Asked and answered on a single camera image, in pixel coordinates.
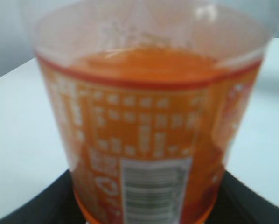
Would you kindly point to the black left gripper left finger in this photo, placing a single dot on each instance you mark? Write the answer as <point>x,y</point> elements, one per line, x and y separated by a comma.
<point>55,205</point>

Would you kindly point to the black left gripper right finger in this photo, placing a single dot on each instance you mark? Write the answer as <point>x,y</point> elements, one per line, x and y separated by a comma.
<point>237,204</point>

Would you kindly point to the orange Mirinda soda bottle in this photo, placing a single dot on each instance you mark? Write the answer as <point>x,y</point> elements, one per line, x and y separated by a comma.
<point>148,96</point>

